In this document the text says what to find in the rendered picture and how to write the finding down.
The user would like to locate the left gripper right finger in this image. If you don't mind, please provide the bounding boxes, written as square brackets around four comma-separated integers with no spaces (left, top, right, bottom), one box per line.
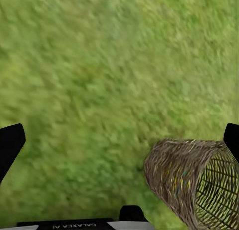
[222,123,239,163]

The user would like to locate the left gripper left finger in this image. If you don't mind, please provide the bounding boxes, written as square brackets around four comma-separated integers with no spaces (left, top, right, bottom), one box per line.
[0,123,26,183]

